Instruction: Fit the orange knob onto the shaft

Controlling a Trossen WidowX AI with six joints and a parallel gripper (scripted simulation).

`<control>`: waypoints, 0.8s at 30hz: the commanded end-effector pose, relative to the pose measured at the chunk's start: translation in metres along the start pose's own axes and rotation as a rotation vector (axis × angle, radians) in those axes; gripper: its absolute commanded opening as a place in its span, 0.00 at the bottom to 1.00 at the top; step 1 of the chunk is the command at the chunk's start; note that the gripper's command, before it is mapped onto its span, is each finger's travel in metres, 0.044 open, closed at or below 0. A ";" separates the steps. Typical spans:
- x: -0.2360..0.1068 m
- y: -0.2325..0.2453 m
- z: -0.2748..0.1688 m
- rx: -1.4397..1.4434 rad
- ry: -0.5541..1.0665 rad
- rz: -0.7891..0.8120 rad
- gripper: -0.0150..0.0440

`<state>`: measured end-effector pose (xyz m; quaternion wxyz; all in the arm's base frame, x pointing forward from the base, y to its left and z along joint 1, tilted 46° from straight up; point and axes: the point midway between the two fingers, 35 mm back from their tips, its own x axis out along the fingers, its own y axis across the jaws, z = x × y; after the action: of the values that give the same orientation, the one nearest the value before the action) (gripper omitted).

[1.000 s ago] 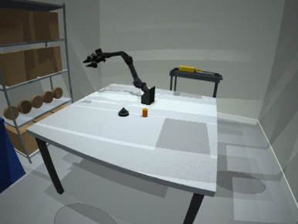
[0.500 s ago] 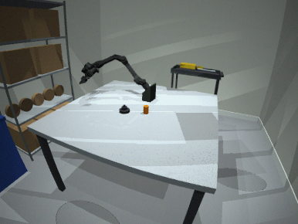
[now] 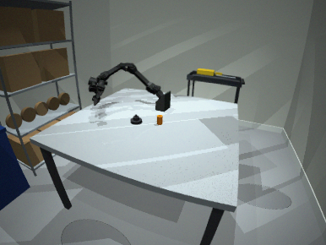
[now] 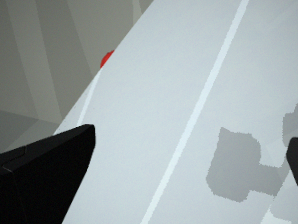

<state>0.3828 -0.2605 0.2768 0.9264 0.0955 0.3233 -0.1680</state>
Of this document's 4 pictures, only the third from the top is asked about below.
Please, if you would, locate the orange knob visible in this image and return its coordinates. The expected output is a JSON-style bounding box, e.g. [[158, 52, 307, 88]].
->
[[157, 115, 163, 125]]

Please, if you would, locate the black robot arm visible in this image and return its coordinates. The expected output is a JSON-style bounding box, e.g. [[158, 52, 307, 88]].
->
[[88, 63, 164, 98]]

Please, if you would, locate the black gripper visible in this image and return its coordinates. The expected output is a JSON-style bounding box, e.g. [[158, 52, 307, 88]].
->
[[92, 84, 105, 106]]

